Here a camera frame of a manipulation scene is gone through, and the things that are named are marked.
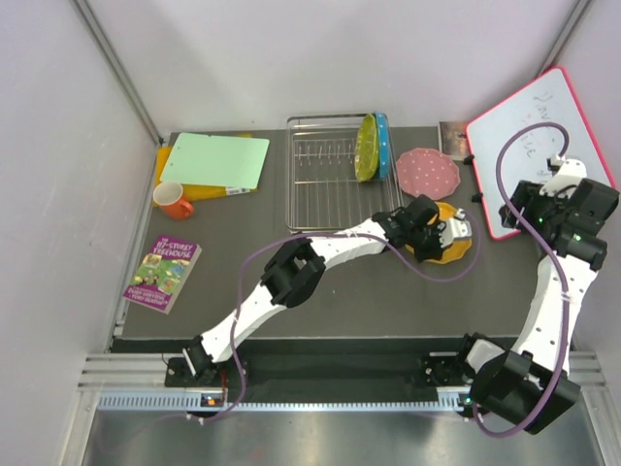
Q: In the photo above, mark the blue polka dot plate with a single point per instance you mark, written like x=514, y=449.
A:
x=383, y=146

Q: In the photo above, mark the light green cutting board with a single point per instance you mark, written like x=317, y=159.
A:
x=212, y=160

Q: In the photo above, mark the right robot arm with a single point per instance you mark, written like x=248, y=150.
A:
x=528, y=384

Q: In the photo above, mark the orange mug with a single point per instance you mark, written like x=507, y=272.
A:
x=169, y=197

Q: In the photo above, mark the treehouse paperback book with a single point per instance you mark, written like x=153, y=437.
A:
x=162, y=273

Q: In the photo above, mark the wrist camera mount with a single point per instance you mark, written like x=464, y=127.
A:
x=566, y=173
x=455, y=226

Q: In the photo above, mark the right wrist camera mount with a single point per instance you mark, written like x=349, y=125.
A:
x=566, y=173

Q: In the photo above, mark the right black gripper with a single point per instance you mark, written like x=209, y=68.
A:
x=527, y=195

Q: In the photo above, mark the orange polka dot plate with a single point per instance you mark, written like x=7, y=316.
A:
x=458, y=249

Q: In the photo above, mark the metal wire dish rack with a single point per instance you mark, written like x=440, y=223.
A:
x=321, y=190

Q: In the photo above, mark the pink polka dot plate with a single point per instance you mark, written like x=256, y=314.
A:
x=427, y=172

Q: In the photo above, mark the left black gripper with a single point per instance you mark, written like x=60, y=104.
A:
x=436, y=249

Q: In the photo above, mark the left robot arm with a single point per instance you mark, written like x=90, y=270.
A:
x=293, y=273

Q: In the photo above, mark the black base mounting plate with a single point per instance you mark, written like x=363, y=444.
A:
x=335, y=365

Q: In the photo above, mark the green polka dot plate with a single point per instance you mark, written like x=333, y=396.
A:
x=366, y=153

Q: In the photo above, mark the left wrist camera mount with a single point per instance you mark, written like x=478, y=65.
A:
x=455, y=226

